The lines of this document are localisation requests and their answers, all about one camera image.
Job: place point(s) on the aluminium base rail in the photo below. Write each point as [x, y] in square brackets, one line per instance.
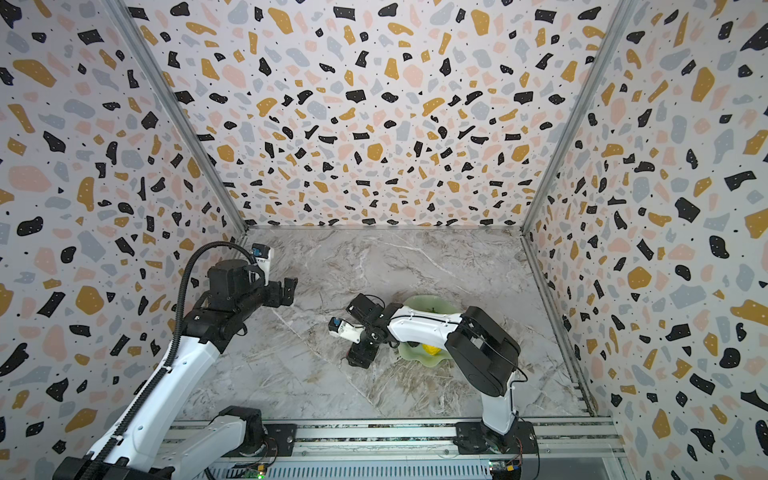
[453, 448]

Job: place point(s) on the yellow fake fruit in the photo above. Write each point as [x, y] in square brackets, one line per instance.
[431, 350]

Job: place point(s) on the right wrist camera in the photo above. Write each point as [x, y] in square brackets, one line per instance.
[343, 329]

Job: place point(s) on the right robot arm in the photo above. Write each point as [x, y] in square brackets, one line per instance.
[483, 351]

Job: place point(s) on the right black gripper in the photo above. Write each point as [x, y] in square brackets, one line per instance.
[365, 332]

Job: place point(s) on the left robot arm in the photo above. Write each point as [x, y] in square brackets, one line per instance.
[174, 384]

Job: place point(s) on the green scalloped fruit bowl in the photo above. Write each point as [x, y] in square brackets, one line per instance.
[428, 355]

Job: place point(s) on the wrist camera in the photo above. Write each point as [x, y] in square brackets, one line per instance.
[343, 329]
[262, 254]

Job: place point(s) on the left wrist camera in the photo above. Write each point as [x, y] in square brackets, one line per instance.
[262, 254]

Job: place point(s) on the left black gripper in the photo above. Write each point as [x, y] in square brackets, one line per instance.
[275, 298]

